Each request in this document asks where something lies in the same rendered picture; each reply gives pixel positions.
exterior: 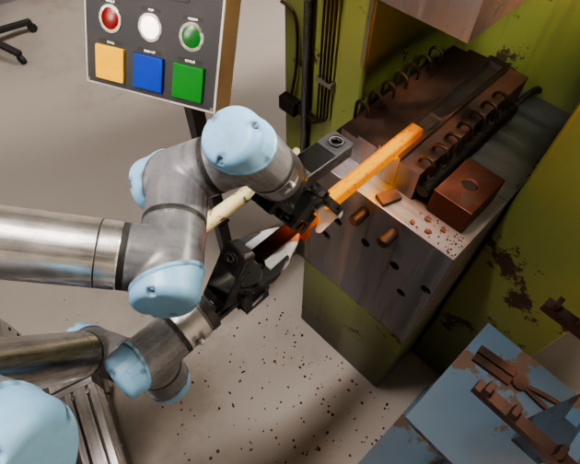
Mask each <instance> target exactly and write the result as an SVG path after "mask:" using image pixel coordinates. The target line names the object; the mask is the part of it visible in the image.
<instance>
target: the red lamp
mask: <svg viewBox="0 0 580 464"><path fill-rule="evenodd" d="M101 20H102V23H103V25H104V26H105V27H106V28H107V29H116V28H117V26H118V23H119V18H118V15H117V13H116V11H115V10H114V9H112V8H111V7H106V8H104V9H103V10H102V13H101Z"/></svg>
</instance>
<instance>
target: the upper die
mask: <svg viewBox="0 0 580 464"><path fill-rule="evenodd" d="M379 1H381V2H383V3H386V4H388V5H390V6H393V7H395V8H397V9H399V10H400V11H402V12H404V13H406V14H408V15H410V16H412V17H415V18H417V19H419V20H421V21H422V22H424V23H426V24H428V25H430V26H432V27H434V28H436V29H440V30H442V31H444V32H445V33H447V34H449V35H451V36H453V37H455V38H457V39H459V40H461V41H464V42H466V43H469V42H471V41H472V40H473V39H475V38H476V37H477V36H479V35H480V34H481V33H483V32H484V31H485V30H487V29H488V28H489V27H490V26H491V25H493V24H494V23H495V22H497V21H498V20H499V19H501V18H502V17H503V16H505V15H506V14H507V13H509V12H510V11H511V10H513V9H514V8H515V7H517V6H518V5H520V4H521V3H522V2H524V1H525V0H379Z"/></svg>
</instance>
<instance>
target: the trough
mask: <svg viewBox="0 0 580 464"><path fill-rule="evenodd" d="M502 67H503V66H501V65H499V64H496V63H494V62H492V61H489V62H488V63H487V64H485V65H484V66H483V67H481V68H480V69H479V70H478V71H476V72H475V73H474V74H473V75H471V76H470V77H469V78H468V79H466V80H465V81H464V82H463V83H461V84H460V85H459V86H458V87H456V88H455V89H454V90H453V91H451V92H450V93H449V94H448V95H446V96H445V97H444V98H443V99H441V100H440V101H439V102H438V103H436V104H435V105H434V106H433V107H432V108H431V109H430V110H428V111H427V112H426V113H425V114H424V115H422V116H421V117H420V118H419V119H417V120H416V121H415V122H414V124H416V125H418V126H419V127H421V128H423V133H422V135H423V134H424V133H425V132H426V131H427V130H429V129H430V128H431V127H432V126H433V125H435V124H436V123H437V122H438V121H440V120H441V119H442V118H443V117H444V116H446V115H447V114H448V113H449V112H450V111H451V110H453V109H454V108H455V107H456V106H457V105H458V104H459V103H460V102H461V101H463V100H464V99H465V98H466V97H467V96H469V95H470V94H471V93H472V92H473V91H475V90H476V89H477V88H478V87H480V86H481V85H482V84H483V83H484V82H485V81H487V80H488V79H489V78H490V77H491V76H493V75H494V74H495V73H496V72H498V71H499V70H500V69H501V68H502Z"/></svg>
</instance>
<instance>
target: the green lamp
mask: <svg viewBox="0 0 580 464"><path fill-rule="evenodd" d="M181 36H182V40H183V42H184V44H185V45H186V46H187V47H189V48H192V49H193V48H196V47H197V46H198V45H199V44H200V41H201V35H200V32H199V30H198V29H197V28H195V27H194V26H187V27H185V28H184V30H183V31H182V35H181Z"/></svg>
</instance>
